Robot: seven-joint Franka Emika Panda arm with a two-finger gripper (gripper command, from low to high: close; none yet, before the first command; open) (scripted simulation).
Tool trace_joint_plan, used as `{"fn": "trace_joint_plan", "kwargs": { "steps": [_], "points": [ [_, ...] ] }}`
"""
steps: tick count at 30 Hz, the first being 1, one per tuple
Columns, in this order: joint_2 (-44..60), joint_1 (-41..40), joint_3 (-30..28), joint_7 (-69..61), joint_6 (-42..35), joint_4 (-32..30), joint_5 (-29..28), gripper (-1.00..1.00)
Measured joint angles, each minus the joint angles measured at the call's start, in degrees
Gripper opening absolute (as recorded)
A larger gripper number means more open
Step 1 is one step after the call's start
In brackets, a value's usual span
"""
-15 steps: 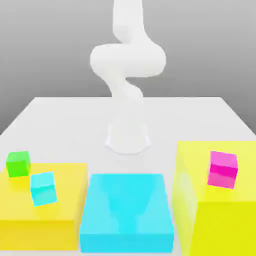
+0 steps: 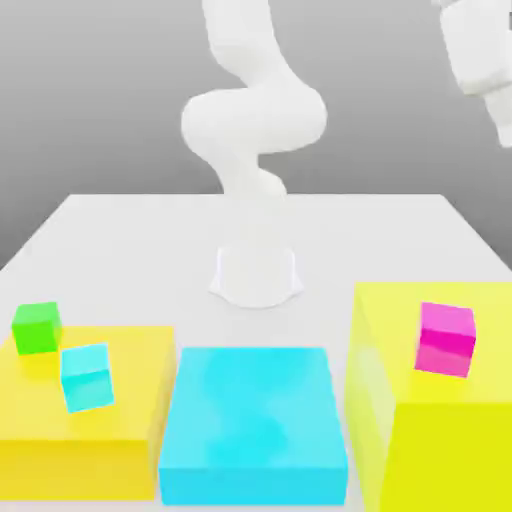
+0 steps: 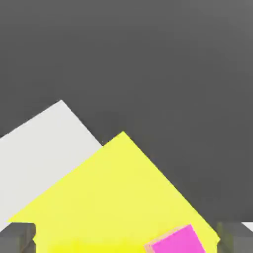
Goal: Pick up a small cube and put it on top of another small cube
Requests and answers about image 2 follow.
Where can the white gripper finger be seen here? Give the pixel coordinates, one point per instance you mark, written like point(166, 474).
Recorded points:
point(503, 116)

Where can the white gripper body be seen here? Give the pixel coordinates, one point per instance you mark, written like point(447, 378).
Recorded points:
point(480, 48)

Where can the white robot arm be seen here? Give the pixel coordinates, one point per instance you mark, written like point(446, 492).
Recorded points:
point(256, 116)

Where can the small magenta cube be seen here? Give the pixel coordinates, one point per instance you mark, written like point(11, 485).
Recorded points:
point(446, 340)

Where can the small cyan cube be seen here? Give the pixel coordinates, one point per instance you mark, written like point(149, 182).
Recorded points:
point(86, 378)

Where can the small green cube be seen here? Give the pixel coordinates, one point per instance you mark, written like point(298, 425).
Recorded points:
point(36, 330)

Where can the large lemon yellow box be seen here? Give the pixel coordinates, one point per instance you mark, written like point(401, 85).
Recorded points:
point(448, 448)

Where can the large cyan box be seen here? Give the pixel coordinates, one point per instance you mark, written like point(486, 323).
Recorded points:
point(252, 424)

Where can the large golden yellow box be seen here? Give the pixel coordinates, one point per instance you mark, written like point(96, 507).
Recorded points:
point(80, 448)

